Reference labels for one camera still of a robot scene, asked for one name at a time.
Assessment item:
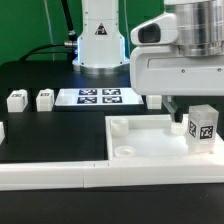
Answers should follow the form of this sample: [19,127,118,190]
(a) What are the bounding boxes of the white marker plate with tags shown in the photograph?
[55,88,143,106]

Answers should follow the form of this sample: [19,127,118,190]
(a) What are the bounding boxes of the black cable horizontal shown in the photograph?
[19,41,78,62]

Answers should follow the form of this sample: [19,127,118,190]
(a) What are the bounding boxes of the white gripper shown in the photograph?
[130,46,224,122]

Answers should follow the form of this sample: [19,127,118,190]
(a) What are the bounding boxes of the white square table top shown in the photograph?
[105,115,224,160]

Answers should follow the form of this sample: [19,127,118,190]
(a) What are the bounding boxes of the black cable thick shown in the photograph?
[61,0,76,41]

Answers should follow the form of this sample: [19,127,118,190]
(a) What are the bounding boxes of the white block at left edge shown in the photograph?
[0,122,5,145]

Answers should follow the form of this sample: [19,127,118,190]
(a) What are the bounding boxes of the white U-shaped obstacle fence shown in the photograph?
[0,155,224,191]

